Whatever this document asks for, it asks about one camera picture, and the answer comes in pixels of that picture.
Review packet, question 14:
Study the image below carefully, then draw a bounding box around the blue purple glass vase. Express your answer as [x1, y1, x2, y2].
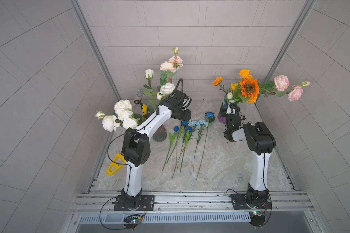
[217, 102, 228, 124]

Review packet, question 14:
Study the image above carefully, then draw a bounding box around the blue tulip vase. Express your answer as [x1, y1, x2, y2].
[180, 126, 193, 172]
[173, 121, 188, 153]

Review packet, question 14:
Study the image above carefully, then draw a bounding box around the small blue tulip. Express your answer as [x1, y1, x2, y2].
[162, 126, 180, 170]

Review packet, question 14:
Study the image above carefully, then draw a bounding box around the dark blue rose vase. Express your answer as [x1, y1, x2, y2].
[196, 112, 215, 180]

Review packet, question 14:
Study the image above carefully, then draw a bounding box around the light blue carnation vase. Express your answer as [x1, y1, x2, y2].
[192, 119, 209, 174]

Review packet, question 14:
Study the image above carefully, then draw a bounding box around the dark red glass vase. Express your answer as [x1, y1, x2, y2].
[152, 124, 167, 142]

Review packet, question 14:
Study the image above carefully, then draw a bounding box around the white rose bouquet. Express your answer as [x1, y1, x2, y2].
[95, 100, 145, 132]

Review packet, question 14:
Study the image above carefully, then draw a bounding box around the pink roses stem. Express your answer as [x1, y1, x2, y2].
[259, 75, 311, 101]

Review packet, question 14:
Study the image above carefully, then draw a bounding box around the dark blue rose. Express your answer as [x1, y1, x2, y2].
[171, 139, 183, 180]

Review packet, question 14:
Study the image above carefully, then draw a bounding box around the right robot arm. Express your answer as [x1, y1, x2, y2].
[222, 100, 276, 209]

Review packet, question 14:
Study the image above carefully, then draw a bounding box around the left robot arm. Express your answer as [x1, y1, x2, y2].
[121, 79, 192, 209]

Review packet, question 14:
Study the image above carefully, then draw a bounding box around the white tulip right vase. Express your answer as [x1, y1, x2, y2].
[226, 92, 233, 100]

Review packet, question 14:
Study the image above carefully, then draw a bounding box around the white rose left vase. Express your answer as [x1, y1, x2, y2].
[160, 83, 175, 95]

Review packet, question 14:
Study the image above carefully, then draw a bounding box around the yellow sunflower left vase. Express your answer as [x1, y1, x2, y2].
[142, 104, 148, 116]

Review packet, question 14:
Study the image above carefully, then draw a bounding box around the yellow sunflower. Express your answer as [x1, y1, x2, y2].
[231, 83, 239, 90]

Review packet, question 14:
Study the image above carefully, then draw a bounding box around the orange gerbera flower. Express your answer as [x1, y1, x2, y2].
[239, 78, 260, 103]

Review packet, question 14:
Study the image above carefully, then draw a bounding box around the orange carnation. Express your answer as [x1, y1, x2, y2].
[212, 77, 228, 95]

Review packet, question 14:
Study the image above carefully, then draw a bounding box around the orange rose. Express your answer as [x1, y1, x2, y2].
[239, 69, 253, 79]

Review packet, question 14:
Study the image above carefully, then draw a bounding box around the pink rose spray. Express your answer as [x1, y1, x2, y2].
[160, 47, 183, 85]

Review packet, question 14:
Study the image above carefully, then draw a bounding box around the white rose bud stem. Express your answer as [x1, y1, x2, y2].
[143, 69, 157, 98]

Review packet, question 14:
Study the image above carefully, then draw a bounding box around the yellow tag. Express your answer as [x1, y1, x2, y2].
[106, 153, 126, 176]

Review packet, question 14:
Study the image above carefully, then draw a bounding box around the right circuit board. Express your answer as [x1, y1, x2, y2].
[249, 211, 265, 227]

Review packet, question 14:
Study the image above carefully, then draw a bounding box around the circuit board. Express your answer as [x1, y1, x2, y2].
[249, 211, 265, 227]
[123, 214, 143, 230]

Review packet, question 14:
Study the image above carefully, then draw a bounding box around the left circuit board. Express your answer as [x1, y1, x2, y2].
[123, 214, 143, 230]

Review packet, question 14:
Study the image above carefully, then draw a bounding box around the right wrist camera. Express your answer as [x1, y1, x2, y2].
[226, 100, 237, 115]

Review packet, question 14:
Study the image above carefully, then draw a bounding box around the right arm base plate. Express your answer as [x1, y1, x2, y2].
[229, 192, 272, 211]

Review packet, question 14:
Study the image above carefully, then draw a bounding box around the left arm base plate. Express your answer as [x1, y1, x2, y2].
[114, 195, 155, 211]

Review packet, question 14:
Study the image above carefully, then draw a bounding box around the aluminium rail frame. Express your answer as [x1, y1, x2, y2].
[62, 191, 325, 233]

